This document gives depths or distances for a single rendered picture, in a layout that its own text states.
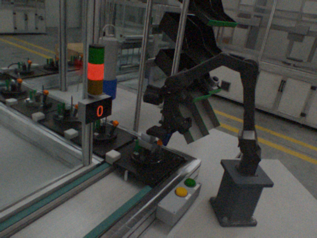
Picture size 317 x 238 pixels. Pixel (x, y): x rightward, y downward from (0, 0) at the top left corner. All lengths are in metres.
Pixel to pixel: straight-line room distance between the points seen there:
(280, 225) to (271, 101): 3.95
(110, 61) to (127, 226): 1.29
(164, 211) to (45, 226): 0.37
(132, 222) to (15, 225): 0.34
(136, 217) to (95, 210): 0.15
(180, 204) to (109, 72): 1.21
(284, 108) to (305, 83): 0.55
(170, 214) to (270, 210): 0.47
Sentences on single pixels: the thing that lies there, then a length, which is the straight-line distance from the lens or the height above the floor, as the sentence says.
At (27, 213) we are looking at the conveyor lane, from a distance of 0.89.
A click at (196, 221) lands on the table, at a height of 0.86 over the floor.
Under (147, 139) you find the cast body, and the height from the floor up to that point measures 1.07.
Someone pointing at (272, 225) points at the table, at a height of 0.86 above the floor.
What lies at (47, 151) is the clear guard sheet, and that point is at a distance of 0.88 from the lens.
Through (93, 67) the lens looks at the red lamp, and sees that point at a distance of 0.84.
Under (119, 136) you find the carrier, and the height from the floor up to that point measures 0.97.
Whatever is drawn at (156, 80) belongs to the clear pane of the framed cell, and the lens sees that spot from 2.11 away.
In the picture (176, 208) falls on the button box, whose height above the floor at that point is 0.96.
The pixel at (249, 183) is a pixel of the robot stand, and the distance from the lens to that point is 0.92.
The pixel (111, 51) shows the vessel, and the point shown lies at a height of 1.22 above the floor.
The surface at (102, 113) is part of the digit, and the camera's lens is 0.90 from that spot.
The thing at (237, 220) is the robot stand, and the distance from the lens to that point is 1.04.
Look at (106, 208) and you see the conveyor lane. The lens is 0.92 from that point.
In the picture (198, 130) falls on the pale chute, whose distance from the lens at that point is 1.29.
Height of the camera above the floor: 1.56
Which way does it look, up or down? 25 degrees down
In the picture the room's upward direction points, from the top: 9 degrees clockwise
